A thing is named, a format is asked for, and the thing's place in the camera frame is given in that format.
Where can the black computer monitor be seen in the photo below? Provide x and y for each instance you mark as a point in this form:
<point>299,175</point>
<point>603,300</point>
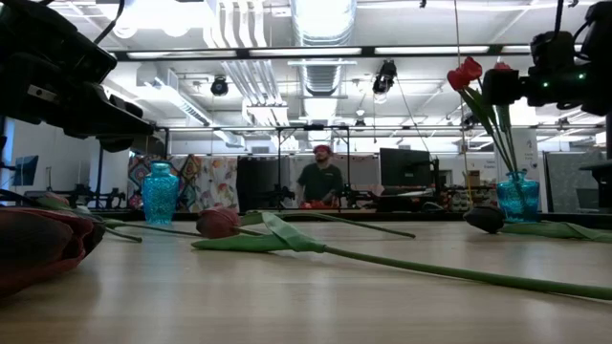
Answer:
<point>405,167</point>

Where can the black background robot arm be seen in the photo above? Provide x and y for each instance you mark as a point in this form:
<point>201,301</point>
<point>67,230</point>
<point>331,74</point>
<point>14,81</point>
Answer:
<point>356,196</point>
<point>283,193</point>
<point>102,196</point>

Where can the cardboard box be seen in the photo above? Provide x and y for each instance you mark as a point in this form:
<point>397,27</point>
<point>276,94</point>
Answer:
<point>472,178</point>

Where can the colourful patterned quilt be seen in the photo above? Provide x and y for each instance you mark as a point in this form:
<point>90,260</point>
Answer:
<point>191,172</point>

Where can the silver ribbed ventilation duct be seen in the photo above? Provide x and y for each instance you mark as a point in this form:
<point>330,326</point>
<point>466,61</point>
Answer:
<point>322,79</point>

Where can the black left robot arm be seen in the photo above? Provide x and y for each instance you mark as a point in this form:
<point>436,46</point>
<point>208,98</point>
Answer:
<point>43,33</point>

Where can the pink partition panel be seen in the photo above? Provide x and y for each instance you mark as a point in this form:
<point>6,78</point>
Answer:
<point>361,172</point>

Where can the black background rig frame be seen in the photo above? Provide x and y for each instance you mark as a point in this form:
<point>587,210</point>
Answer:
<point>279,162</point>

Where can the blue glass vase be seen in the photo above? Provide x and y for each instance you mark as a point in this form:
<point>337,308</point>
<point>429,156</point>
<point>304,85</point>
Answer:
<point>518,200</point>
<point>160,196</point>

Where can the floral print cloth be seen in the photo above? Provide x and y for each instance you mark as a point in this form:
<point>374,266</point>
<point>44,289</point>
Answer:
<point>217,184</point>

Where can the white pillar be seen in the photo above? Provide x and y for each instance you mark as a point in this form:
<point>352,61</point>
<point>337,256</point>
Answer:
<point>526,153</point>

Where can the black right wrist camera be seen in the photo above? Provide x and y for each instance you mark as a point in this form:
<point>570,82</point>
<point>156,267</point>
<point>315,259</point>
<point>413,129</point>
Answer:
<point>552,48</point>

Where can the black curtain panel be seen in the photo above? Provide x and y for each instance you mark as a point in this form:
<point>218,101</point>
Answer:
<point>260,181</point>

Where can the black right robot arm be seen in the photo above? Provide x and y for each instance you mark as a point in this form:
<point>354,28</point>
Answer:
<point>600,95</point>

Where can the large red tulip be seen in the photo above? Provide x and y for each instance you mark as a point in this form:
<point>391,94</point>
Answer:
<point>48,272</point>

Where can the blue wall screen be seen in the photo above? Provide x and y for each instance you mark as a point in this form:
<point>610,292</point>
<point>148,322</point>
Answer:
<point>25,171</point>

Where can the black rig frame post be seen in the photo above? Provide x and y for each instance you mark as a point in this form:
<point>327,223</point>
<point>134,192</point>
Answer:
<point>609,138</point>

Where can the black pedestal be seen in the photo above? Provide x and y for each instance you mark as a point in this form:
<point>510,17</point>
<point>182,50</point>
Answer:
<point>600,184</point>

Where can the white ceiling pipe bundle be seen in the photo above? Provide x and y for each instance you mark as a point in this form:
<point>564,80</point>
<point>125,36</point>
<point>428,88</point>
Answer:
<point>244,76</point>

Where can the round black ceiling lamp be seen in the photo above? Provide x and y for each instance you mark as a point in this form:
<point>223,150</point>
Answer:
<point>219,86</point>

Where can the cluttered background shelf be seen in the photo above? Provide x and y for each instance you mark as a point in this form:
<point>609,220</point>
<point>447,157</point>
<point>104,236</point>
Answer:
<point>461,199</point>

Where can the grey office partition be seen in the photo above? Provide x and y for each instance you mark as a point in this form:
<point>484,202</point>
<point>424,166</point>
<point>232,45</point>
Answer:
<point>569,184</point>

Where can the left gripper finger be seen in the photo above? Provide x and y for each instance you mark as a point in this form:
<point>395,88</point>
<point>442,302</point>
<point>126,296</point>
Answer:
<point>116,144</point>
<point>119,122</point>

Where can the white ceiling air duct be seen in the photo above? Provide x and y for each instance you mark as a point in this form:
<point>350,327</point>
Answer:
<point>162,88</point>

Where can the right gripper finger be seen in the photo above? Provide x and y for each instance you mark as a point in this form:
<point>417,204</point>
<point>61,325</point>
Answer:
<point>501,88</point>

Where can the red tulip with long stem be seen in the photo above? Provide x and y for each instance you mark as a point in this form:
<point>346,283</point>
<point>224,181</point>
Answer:
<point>220,222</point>

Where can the person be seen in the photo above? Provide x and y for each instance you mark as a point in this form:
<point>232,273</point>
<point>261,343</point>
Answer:
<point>320,181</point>

